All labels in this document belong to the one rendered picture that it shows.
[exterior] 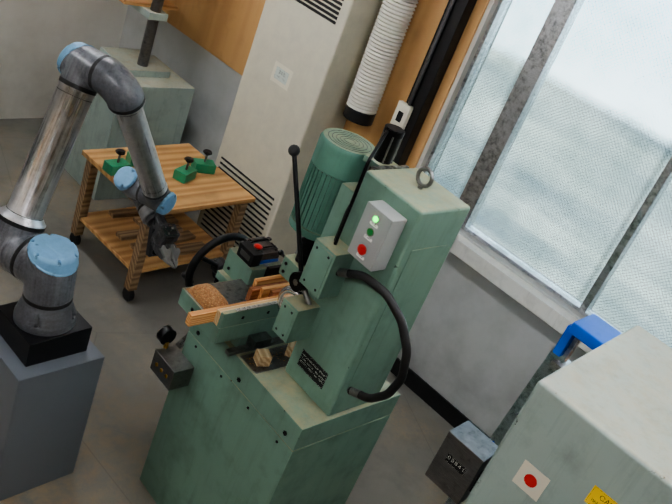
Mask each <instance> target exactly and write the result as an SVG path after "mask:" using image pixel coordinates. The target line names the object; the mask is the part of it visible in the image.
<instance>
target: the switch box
mask: <svg viewBox="0 0 672 504"><path fill-rule="evenodd" d="M375 215H377V216H378V217H379V222H378V223H375V224H376V225H377V226H378V228H377V229H376V228H375V227H373V226H372V225H371V224H370V221H372V222H373V223H374V221H373V217H374V216H375ZM406 222H407V219H406V218H405V217H403V216H402V215H401V214H400V213H398V212H397V211H396V210H395V209H393V208H392V207H391V206H390V205H388V204H387V203H386V202H385V201H383V200H377V201H368V203H367V205H366V207H365V210H364V212H363V215H362V217H361V219H360V222H359V224H358V226H357V229H356V231H355V234H354V236H353V238H352V241H351V243H350V245H349V248H348V250H347V251H348V252H349V253H350V254H351V255H352V256H353V257H354V258H356V259H357V260H358V261H359V262H360V263H361V264H362V265H363V266H365V267H366V268H367V269H368V270H369V271H371V272H373V271H378V270H384V269H385V268H386V266H387V264H388V262H389V260H390V257H391V255H392V253H393V251H394V249H395V246H396V244H397V242H398V240H399V238H400V235H401V233H402V231H403V229H404V227H405V224H406ZM370 227H371V228H373V230H374V235H373V236H372V237H369V236H368V235H367V229H368V228H370ZM365 234H366V235H367V236H368V237H369V238H371V239H372V242H370V241H368V240H367V239H366V238H365V237H364V235H365ZM359 244H364V245H365V246H366V249H367V251H366V254H365V255H361V256H362V257H364V260H362V259H360V258H359V257H358V256H357V255H356V253H357V252H358V251H357V247H358V245H359Z"/></svg>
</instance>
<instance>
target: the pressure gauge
mask: <svg viewBox="0 0 672 504"><path fill-rule="evenodd" d="M175 337H176V331H175V330H174V329H173V328H172V326H171V325H165V326H163V327H161V328H160V329H159V330H158V331H157V333H156V338H157V339H158V340H159V342H160V343H161V344H163V345H164V346H163V348H165V349H167V348H168V346H169V343H171V342H172V341H173V340H174V339H175Z"/></svg>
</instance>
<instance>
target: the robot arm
mask: <svg viewBox="0 0 672 504"><path fill-rule="evenodd" d="M57 65H58V66H57V69H58V71H59V72H60V73H61V75H60V77H59V79H58V84H57V87H56V89H55V92H54V94H53V96H52V99H51V101H50V104H49V106H48V108H47V111H46V113H45V116H44V118H43V120H42V123H41V125H40V128H39V130H38V132H37V135H36V137H35V140H34V142H33V144H32V147H31V149H30V152H29V154H28V157H27V159H26V161H25V164H24V166H23V169H22V171H21V173H20V176H19V178H18V181H17V183H16V185H15V188H14V190H13V193H12V195H11V197H10V200H9V202H8V204H7V205H5V206H2V207H0V267H1V268H2V269H4V270H5V271H7V272H8V273H10V274H11V275H13V276H14V277H16V278H17V279H19V280H20V281H22V282H23V284H24V285H23V293H22V296H21V298H20V299H19V301H18V303H17V304H16V305H15V308H14V312H13V320H14V322H15V324H16V325H17V326H18V327H19V328H20V329H22V330H23V331H25V332H27V333H30V334H33V335H37V336H46V337H48V336H57V335H61V334H64V333H66V332H68V331H70V330H71V329H72V328H73V327H74V325H75V323H76V318H77V312H76V309H75V305H74V302H73V295H74V288H75V282H76V275H77V269H78V265H79V259H78V258H79V252H78V249H77V247H76V245H75V244H74V243H73V242H71V241H70V240H69V239H67V238H65V237H63V236H60V235H57V234H51V235H48V234H43V233H44V231H45V228H46V224H45V222H44V220H43V216H44V214H45V212H46V209H47V207H48V205H49V202H50V200H51V197H52V195H53V193H54V190H55V188H56V186H57V183H58V181H59V179H60V176H61V174H62V172H63V169H64V167H65V164H66V162H67V160H68V157H69V155H70V153H71V150H72V148H73V146H74V143H75V141H76V139H77V136H78V134H79V132H80V129H81V127H82V124H83V122H84V120H85V117H86V115H87V113H88V110H89V108H90V106H91V103H92V101H93V99H94V97H95V96H96V94H97V93H98V94H99V95H100V96H101V97H102V98H103V99H104V100H105V102H106V103H107V106H108V108H109V110H110V111H111V112H112V113H114V114H116V116H117V119H118V122H119V125H120V128H121V130H122V133H123V136H124V139H125V142H126V145H127V147H128V150H129V153H130V156H131V159H132V162H133V165H134V167H135V169H134V168H132V167H130V166H125V167H122V168H120V169H119V170H118V171H117V172H116V174H115V176H114V184H115V186H116V187H117V189H119V190H120V191H122V192H123V193H124V194H125V195H126V196H127V197H128V198H129V199H131V200H132V201H133V203H134V205H135V207H136V209H137V211H138V213H139V216H140V218H141V220H142V222H143V224H145V225H147V226H148V227H150V228H149V234H148V241H147V248H146V255H147V256H148V257H152V256H158V257H159V258H160V259H161V260H163V261H164V262H165V263H166V264H168V265H169V266H170V267H172V268H177V265H178V257H179V255H180V249H179V248H177V247H176V245H175V244H174V242H176V241H177V240H178V238H179V236H180V233H179V231H178V229H177V227H176V225H175V224H171V223H170V222H167V221H166V218H165V215H166V214H167V213H169V212H170V211H171V210H172V209H173V207H174V206H175V204H176V201H177V196H176V194H175V193H174V192H171V191H170V190H169V188H168V185H167V182H166V181H165V177H164V174H163V171H162V168H161V164H160V161H159V158H158V155H157V151H156V148H155V145H154V141H153V138H152V135H151V132H150V128H149V125H148V122H147V119H146V115H145V112H144V109H143V106H144V104H145V95H144V92H143V89H142V87H141V85H140V84H139V82H138V81H137V79H136V78H135V76H134V75H133V74H132V73H131V72H130V71H129V69H128V68H127V67H126V66H124V65H123V64H122V63H121V62H120V61H119V60H117V59H115V58H114V57H111V56H109V55H107V54H105V53H103V52H101V51H100V50H98V49H96V48H95V47H93V46H91V45H88V44H85V43H83V42H74V43H71V44H70V45H68V46H66V47H65V48H64V49H63V50H62V51H61V53H60V54H59V57H58V59H57ZM169 225H172V226H169ZM176 230H177V231H176ZM177 232H178V233H177Z"/></svg>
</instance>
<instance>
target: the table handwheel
mask: <svg viewBox="0 0 672 504"><path fill-rule="evenodd" d="M245 238H249V237H247V236H246V235H244V234H241V233H227V234H223V235H220V236H218V237H216V238H214V239H212V240H211V241H209V242H208V243H206V244H205V245H204V246H203V247H202V248H201V249H200V250H199V251H198V252H197V253H196V254H195V255H194V257H193V258H192V260H191V261H190V263H189V265H188V267H187V270H186V274H185V287H192V286H193V275H194V272H195V270H196V268H197V266H198V264H199V263H200V261H201V260H202V261H204V262H206V263H208V264H210V265H211V270H212V271H213V272H214V273H215V274H216V273H217V271H218V270H222V269H223V266H224V263H225V259H224V258H217V259H215V260H214V261H213V260H210V259H209V258H207V257H205V255H206V254H207V253H208V252H210V251H211V250H212V249H213V248H215V247H217V246H218V245H220V244H222V243H225V242H228V241H242V240H243V241H244V239H245Z"/></svg>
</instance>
